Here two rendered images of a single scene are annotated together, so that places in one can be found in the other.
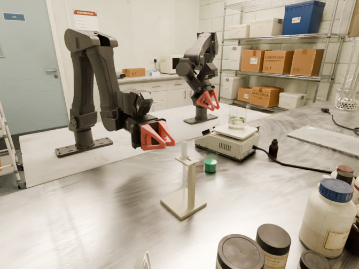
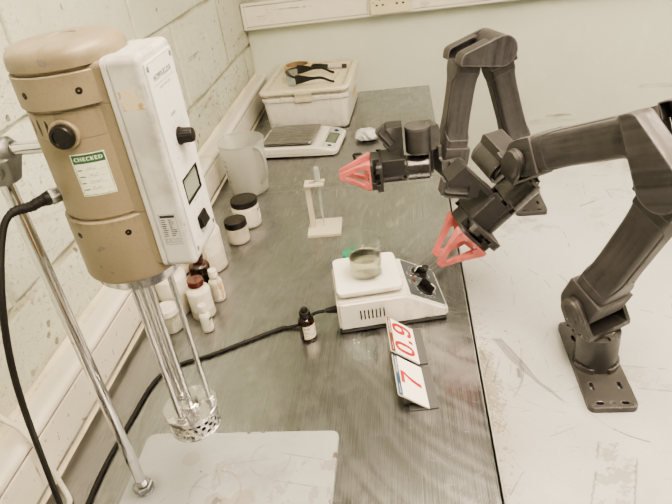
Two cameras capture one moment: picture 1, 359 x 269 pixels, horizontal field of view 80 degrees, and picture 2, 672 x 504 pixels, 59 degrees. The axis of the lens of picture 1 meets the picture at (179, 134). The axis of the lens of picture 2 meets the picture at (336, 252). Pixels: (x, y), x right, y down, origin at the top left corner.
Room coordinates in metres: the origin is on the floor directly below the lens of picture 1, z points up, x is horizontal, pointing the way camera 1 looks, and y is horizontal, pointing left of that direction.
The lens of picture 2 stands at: (1.34, -0.87, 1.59)
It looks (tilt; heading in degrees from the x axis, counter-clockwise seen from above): 31 degrees down; 136
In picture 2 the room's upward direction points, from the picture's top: 8 degrees counter-clockwise
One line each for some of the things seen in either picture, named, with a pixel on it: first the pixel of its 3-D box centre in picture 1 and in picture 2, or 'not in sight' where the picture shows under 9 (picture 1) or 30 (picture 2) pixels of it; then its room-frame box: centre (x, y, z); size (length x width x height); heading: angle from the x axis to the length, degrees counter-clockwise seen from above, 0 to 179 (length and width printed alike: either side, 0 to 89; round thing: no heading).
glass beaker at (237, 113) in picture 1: (237, 118); (363, 256); (0.72, -0.21, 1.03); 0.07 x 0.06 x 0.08; 96
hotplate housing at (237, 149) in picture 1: (227, 139); (382, 290); (0.73, -0.18, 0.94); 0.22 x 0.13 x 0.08; 47
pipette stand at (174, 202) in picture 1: (183, 180); (322, 205); (0.42, -0.01, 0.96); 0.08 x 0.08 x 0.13; 39
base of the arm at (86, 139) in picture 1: (84, 137); (524, 181); (0.75, 0.36, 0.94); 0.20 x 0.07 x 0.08; 127
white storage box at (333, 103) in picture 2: not in sight; (313, 94); (-0.20, 0.61, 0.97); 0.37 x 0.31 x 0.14; 124
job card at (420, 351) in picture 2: not in sight; (406, 339); (0.84, -0.25, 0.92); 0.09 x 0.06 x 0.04; 134
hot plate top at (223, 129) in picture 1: (235, 129); (366, 273); (0.72, -0.20, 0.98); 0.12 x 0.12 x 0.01; 47
